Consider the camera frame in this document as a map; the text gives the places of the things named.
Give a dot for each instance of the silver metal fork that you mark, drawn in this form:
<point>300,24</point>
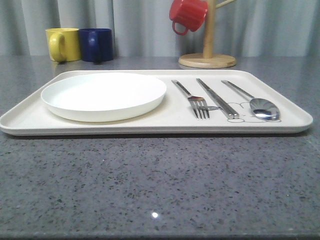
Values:
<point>197,103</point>

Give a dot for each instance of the white round plate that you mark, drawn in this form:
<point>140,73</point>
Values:
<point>104,97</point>

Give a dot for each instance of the silver metal chopsticks pair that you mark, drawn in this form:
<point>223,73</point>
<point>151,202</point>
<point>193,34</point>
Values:
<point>227,110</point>

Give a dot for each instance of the silver metal spoon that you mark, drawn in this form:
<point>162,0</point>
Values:
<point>261,108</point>

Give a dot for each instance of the beige rabbit serving tray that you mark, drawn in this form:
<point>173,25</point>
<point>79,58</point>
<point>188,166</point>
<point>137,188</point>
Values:
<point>30,117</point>

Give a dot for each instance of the wooden mug tree stand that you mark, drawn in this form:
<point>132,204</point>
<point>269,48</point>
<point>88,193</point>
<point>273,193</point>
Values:
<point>208,59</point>

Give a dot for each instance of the dark blue mug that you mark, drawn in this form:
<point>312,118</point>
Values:
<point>96,44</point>

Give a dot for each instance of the red ribbed mug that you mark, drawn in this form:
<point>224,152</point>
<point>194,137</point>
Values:
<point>187,15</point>

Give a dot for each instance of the yellow mug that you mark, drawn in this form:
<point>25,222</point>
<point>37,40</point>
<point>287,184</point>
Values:
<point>63,44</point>

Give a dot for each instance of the grey curtain backdrop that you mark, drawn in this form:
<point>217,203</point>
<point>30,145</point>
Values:
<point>243,28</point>

